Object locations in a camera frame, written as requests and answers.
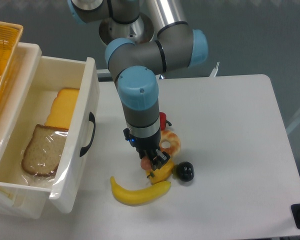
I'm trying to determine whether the black drawer handle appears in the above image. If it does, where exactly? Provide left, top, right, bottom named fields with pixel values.
left=79, top=111, right=96, bottom=157

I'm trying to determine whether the red bell pepper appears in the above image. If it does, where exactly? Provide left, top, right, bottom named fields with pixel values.
left=159, top=112, right=172, bottom=131

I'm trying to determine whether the wrapped brown bread slice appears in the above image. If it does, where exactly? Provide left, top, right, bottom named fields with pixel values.
left=21, top=124, right=68, bottom=177

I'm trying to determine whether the yellow woven basket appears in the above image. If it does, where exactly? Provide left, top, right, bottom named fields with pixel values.
left=0, top=21, right=24, bottom=102

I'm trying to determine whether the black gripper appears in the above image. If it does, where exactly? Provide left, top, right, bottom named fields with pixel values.
left=123, top=128, right=171, bottom=171

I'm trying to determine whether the brown egg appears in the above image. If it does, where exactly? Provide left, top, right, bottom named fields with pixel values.
left=140, top=156, right=152, bottom=171

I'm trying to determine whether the yellow bell pepper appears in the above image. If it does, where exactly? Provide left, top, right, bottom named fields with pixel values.
left=145, top=159, right=175, bottom=185

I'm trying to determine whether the yellow cheese slice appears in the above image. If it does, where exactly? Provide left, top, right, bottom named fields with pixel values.
left=44, top=88, right=80, bottom=129

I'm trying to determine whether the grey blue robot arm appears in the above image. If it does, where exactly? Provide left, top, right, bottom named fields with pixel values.
left=105, top=0, right=209, bottom=170

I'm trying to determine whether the glazed bread ring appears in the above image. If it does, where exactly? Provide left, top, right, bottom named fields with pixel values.
left=158, top=129, right=182, bottom=159

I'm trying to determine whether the white drawer cabinet frame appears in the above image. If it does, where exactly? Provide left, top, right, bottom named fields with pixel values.
left=0, top=41, right=46, bottom=220

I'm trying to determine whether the white open upper drawer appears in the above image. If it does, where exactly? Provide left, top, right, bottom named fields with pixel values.
left=0, top=56, right=99, bottom=219

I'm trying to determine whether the yellow banana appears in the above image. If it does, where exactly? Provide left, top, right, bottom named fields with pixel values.
left=110, top=176, right=171, bottom=206

